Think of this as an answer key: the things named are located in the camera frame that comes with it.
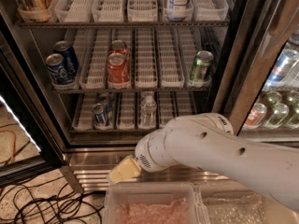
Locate large redbull can behind glass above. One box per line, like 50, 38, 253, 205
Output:
264, 49, 299, 88

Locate rear blue pepsi can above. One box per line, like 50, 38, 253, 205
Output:
54, 40, 78, 76

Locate red coke can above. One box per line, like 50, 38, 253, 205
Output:
110, 39, 128, 57
107, 53, 129, 84

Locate clear plastic bin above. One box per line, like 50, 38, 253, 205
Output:
102, 182, 210, 224
200, 181, 299, 224

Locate orange cable on floor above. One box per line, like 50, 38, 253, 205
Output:
0, 128, 17, 168

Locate left clear plastic bin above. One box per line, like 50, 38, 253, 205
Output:
102, 182, 210, 224

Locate stainless steel fridge base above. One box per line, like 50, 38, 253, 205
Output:
61, 147, 228, 193

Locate clear bubble wrap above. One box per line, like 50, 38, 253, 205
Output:
204, 194, 268, 224

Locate black cables on floor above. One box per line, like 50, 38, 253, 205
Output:
0, 175, 105, 224

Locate right clear plastic bin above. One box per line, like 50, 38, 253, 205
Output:
200, 181, 299, 224

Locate closed glass fridge door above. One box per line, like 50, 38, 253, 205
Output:
212, 0, 299, 147

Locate open fridge door left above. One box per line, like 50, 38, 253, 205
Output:
0, 35, 63, 188

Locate rear red coke can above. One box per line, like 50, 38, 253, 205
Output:
110, 39, 128, 57

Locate pink bubble wrap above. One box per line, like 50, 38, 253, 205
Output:
116, 198, 188, 224

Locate blue pepsi can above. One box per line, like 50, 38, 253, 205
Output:
46, 53, 74, 85
54, 40, 78, 76

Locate clear water bottle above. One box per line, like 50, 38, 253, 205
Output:
139, 92, 157, 129

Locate front blue pepsi can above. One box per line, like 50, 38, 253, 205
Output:
46, 53, 74, 85

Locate redbull can shelf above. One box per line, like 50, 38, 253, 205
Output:
93, 103, 109, 127
98, 92, 113, 119

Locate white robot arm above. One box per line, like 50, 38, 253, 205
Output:
107, 113, 299, 212

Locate green soda can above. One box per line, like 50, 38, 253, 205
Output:
190, 50, 214, 82

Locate red can behind glass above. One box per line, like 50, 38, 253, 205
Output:
244, 103, 267, 129

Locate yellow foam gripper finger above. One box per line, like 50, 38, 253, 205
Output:
107, 156, 141, 184

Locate front red coke can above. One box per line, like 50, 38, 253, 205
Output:
107, 53, 129, 84

